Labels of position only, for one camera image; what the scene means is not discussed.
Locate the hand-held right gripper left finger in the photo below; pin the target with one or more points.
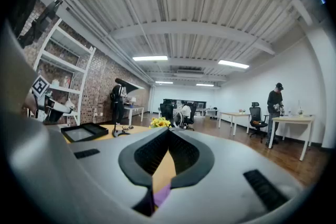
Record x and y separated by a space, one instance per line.
126 162

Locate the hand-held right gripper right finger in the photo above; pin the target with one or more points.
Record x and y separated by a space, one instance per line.
207 162

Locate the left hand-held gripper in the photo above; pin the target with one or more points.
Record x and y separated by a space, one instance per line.
40 85

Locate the purple cloth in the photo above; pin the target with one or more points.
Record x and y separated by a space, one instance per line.
162 195

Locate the person's left forearm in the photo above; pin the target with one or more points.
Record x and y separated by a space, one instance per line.
29 103

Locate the black rectangular tray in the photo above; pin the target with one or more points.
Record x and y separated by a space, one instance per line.
84 133

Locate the sunflowers in white pot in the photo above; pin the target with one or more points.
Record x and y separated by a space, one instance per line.
160 122

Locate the white mesh office chair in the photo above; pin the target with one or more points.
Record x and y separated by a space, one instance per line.
178 118

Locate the grey table white legs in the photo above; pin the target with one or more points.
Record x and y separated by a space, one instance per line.
134 108

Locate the white shelf unit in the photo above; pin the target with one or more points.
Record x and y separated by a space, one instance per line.
65 55

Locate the wooden desk white legs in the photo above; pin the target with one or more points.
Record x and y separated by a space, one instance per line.
233 114
294 119

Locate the small potted plant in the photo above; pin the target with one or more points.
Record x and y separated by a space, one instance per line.
241 111

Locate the black headrest office chair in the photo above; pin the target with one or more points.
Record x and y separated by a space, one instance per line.
256 118

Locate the black desk lamp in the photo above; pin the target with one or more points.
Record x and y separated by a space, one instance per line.
126 84

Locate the ceiling light panel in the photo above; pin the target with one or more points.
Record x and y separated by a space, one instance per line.
204 85
149 58
233 64
164 82

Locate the ceiling air conditioner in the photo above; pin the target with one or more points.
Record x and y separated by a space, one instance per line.
189 73

